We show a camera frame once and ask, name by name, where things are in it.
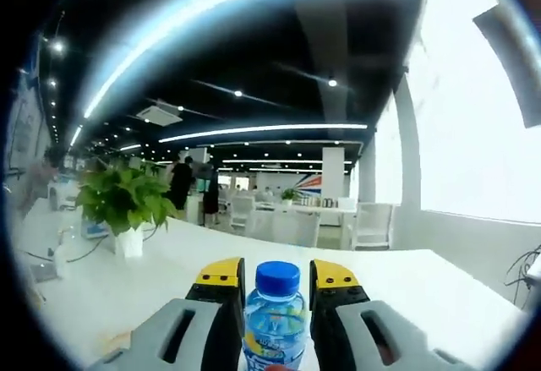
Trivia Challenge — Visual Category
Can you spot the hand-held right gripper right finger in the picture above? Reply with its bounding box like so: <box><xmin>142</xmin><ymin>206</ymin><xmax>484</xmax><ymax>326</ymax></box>
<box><xmin>308</xmin><ymin>259</ymin><xmax>466</xmax><ymax>371</ymax></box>

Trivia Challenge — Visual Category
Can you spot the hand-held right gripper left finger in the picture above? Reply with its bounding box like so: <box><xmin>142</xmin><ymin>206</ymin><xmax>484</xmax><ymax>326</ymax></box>
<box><xmin>88</xmin><ymin>256</ymin><xmax>247</xmax><ymax>371</ymax></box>

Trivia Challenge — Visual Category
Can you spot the blue drink bottle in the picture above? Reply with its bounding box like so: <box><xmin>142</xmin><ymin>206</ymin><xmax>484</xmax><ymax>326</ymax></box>
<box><xmin>241</xmin><ymin>260</ymin><xmax>308</xmax><ymax>371</ymax></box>

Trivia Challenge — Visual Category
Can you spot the white mesh chair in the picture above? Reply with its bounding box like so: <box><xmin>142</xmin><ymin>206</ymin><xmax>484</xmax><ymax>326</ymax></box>
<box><xmin>229</xmin><ymin>195</ymin><xmax>257</xmax><ymax>232</ymax></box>
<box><xmin>352</xmin><ymin>202</ymin><xmax>395</xmax><ymax>251</ymax></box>

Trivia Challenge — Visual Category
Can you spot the small distant potted plant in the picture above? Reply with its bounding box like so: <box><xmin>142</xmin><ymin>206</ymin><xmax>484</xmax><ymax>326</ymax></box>
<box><xmin>280</xmin><ymin>188</ymin><xmax>301</xmax><ymax>208</ymax></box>

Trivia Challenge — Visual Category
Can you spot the potted green plant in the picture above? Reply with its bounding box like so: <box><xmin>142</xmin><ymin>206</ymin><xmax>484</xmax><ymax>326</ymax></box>
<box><xmin>74</xmin><ymin>163</ymin><xmax>179</xmax><ymax>259</ymax></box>

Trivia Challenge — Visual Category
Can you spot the blue white box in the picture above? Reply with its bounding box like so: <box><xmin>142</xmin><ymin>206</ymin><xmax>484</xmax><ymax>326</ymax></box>
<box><xmin>82</xmin><ymin>218</ymin><xmax>112</xmax><ymax>242</ymax></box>

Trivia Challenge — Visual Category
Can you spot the grey flat device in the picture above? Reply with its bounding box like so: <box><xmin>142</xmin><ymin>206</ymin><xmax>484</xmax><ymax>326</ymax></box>
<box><xmin>25</xmin><ymin>260</ymin><xmax>58</xmax><ymax>285</ymax></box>

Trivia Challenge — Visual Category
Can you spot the straight ceiling light strip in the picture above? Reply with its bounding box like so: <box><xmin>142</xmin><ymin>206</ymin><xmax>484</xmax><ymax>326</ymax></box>
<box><xmin>158</xmin><ymin>123</ymin><xmax>369</xmax><ymax>145</ymax></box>

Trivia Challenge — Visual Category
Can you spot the ceiling air conditioner unit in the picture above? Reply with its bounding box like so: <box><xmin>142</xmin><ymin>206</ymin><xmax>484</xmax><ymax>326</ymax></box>
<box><xmin>135</xmin><ymin>99</ymin><xmax>184</xmax><ymax>128</ymax></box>

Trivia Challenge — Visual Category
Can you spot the curved ceiling light strip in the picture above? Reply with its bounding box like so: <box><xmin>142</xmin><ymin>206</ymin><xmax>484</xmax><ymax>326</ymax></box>
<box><xmin>82</xmin><ymin>0</ymin><xmax>407</xmax><ymax>119</ymax></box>

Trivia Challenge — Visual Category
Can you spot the black table cable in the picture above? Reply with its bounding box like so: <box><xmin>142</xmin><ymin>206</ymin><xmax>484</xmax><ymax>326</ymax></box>
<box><xmin>57</xmin><ymin>223</ymin><xmax>161</xmax><ymax>264</ymax></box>

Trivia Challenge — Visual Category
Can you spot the black cable bundle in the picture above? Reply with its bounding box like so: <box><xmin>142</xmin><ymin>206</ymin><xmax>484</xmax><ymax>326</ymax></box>
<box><xmin>504</xmin><ymin>243</ymin><xmax>541</xmax><ymax>305</ymax></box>

